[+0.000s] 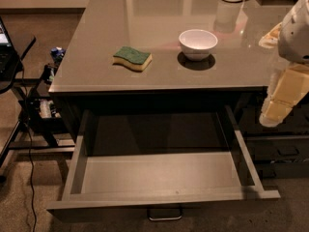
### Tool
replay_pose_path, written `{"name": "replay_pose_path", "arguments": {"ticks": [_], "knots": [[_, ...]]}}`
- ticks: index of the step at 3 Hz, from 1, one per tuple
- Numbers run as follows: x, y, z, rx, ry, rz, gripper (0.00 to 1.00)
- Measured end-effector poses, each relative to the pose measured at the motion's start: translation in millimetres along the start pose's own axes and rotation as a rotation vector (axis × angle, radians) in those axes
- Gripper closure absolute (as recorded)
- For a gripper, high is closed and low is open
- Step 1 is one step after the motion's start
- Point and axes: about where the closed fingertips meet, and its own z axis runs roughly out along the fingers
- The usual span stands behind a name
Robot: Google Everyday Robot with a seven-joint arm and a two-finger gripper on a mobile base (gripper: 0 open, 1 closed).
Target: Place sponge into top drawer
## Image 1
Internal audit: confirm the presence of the laptop on stand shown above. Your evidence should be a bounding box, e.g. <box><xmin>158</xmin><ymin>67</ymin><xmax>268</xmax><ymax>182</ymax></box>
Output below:
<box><xmin>0</xmin><ymin>17</ymin><xmax>22</xmax><ymax>81</ymax></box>

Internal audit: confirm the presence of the black cable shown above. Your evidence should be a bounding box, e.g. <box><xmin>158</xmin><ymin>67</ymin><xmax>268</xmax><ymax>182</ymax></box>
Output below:
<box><xmin>18</xmin><ymin>58</ymin><xmax>38</xmax><ymax>232</ymax></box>

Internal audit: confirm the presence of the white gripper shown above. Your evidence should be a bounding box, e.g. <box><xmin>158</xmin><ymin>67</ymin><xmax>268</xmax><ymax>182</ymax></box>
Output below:
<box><xmin>259</xmin><ymin>0</ymin><xmax>309</xmax><ymax>128</ymax></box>

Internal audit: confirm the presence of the lower side drawer unit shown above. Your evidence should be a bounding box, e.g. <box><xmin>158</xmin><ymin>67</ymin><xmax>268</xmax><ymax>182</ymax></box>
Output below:
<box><xmin>239</xmin><ymin>93</ymin><xmax>309</xmax><ymax>179</ymax></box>

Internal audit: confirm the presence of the black folding stand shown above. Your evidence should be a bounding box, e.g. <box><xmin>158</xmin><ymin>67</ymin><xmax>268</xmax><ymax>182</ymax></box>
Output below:
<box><xmin>0</xmin><ymin>35</ymin><xmax>74</xmax><ymax>166</ymax></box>

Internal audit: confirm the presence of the metal drawer handle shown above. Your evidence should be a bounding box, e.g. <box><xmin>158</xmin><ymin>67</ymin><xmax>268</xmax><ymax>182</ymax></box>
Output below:
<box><xmin>147</xmin><ymin>208</ymin><xmax>183</xmax><ymax>221</ymax></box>

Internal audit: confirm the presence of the green and yellow sponge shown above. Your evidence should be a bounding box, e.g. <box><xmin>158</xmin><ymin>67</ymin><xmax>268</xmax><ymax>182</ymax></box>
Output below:
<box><xmin>113</xmin><ymin>46</ymin><xmax>153</xmax><ymax>72</ymax></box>

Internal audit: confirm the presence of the grey desk cabinet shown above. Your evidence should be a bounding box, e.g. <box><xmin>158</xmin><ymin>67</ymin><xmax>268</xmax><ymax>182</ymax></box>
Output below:
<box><xmin>49</xmin><ymin>0</ymin><xmax>294</xmax><ymax>136</ymax></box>

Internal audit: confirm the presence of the white bowl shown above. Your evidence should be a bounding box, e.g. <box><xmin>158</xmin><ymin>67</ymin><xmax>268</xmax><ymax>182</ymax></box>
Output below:
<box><xmin>179</xmin><ymin>29</ymin><xmax>218</xmax><ymax>61</ymax></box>

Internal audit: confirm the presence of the open grey top drawer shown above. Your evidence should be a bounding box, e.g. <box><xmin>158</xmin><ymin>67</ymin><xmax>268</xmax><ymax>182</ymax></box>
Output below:
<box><xmin>47</xmin><ymin>107</ymin><xmax>280</xmax><ymax>222</ymax></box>

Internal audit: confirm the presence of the blue capped bottle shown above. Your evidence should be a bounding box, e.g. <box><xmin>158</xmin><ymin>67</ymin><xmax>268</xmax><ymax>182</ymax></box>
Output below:
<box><xmin>50</xmin><ymin>47</ymin><xmax>66</xmax><ymax>66</ymax></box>

